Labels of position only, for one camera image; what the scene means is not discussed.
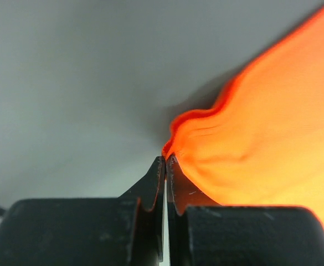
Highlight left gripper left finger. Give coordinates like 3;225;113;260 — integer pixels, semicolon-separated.
120;156;165;265

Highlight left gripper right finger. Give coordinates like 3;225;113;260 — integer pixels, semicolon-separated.
166;155;220;265

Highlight orange t shirt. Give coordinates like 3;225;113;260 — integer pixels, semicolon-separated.
162;7;324;226

